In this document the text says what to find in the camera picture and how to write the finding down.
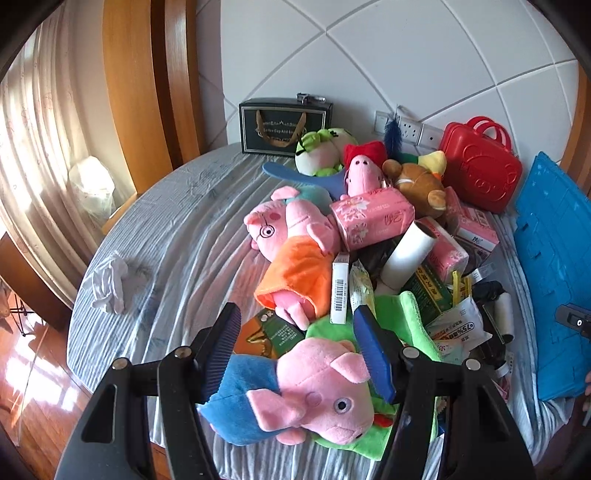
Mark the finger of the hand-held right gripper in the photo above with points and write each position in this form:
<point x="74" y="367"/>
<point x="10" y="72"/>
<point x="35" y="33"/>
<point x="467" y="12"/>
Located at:
<point x="565" y="316"/>

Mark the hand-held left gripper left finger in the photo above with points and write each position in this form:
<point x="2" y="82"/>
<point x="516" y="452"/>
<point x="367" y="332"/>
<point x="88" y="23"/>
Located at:
<point x="221" y="350"/>

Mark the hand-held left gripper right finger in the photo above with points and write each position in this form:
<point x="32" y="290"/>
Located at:
<point x="374" y="350"/>

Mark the blue plastic crate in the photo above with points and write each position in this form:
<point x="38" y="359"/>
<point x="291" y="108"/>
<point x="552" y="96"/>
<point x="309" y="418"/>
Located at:
<point x="549" y="277"/>

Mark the pig plush blue shirt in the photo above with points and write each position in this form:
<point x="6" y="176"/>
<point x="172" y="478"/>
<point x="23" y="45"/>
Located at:
<point x="323" y="383"/>

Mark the white printed wipe packet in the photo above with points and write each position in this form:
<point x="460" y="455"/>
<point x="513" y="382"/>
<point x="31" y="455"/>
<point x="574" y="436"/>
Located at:
<point x="461" y="325"/>

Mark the green plush toy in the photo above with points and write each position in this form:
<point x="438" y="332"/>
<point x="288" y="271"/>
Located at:
<point x="406" y="309"/>

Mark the green brown snack packet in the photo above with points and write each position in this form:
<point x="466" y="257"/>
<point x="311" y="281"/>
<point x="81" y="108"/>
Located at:
<point x="272" y="332"/>

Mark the pale yellow packet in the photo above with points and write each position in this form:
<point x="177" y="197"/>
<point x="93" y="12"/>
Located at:
<point x="362" y="286"/>

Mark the white small carton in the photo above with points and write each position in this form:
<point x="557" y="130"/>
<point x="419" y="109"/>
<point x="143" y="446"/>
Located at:
<point x="340" y="286"/>

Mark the green medicine box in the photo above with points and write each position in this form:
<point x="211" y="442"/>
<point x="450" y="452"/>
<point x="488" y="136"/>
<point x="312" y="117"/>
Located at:
<point x="427" y="295"/>

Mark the dark brown plastic bag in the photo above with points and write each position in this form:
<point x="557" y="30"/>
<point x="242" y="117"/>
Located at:
<point x="374" y="254"/>

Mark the white paper roll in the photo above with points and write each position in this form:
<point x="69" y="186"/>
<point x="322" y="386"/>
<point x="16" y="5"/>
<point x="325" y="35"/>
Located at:
<point x="408" y="254"/>

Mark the pig plush orange dress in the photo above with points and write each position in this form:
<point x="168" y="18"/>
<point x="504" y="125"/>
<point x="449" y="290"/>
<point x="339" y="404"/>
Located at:
<point x="295" y="267"/>

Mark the crumpled white glove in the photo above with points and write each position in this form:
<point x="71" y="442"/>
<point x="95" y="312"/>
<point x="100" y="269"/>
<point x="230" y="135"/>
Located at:
<point x="111" y="286"/>

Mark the pink floral tissue pack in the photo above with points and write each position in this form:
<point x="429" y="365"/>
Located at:
<point x="369" y="219"/>

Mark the light blue striped tablecloth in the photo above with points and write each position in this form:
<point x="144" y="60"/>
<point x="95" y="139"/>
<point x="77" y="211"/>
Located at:
<point x="184" y="207"/>

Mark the red toy suitcase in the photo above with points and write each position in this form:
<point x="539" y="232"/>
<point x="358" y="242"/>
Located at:
<point x="480" y="175"/>

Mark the brown bear plush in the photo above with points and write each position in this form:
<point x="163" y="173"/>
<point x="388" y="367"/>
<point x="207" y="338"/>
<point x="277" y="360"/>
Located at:
<point x="415" y="184"/>

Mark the pig plush red hat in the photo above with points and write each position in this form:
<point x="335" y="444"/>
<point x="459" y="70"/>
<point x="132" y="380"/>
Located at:
<point x="362" y="170"/>

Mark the blue plastic paddle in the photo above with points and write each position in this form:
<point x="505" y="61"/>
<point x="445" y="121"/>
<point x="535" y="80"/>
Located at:
<point x="295" y="173"/>

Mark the yellow duck plush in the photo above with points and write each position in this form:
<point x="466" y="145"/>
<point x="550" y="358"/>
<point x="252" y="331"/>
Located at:
<point x="434" y="162"/>

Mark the dark wooden cabinet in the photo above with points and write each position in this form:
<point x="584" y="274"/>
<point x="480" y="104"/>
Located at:
<point x="32" y="286"/>

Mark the green frog plush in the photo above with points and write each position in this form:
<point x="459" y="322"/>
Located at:
<point x="323" y="152"/>

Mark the white plastic bag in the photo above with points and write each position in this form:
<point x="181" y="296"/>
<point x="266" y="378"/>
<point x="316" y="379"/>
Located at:
<point x="92" y="184"/>

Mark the blue feather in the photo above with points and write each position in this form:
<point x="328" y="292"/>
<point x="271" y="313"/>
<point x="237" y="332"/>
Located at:
<point x="391" y="134"/>

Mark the black gift bag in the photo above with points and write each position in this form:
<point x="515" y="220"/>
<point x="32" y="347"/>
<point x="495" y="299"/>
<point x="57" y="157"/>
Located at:
<point x="258" y="129"/>

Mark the small black metal gadget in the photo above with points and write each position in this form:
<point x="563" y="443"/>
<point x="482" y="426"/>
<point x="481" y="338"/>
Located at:
<point x="309" y="98"/>

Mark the beige sheer curtain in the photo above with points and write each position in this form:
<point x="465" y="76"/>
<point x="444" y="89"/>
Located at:
<point x="37" y="138"/>

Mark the curved wooden wall frame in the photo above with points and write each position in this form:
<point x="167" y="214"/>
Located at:
<point x="579" y="138"/>
<point x="147" y="83"/>

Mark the white wall socket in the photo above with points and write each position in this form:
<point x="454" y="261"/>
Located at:
<point x="431" y="134"/>
<point x="410" y="129"/>

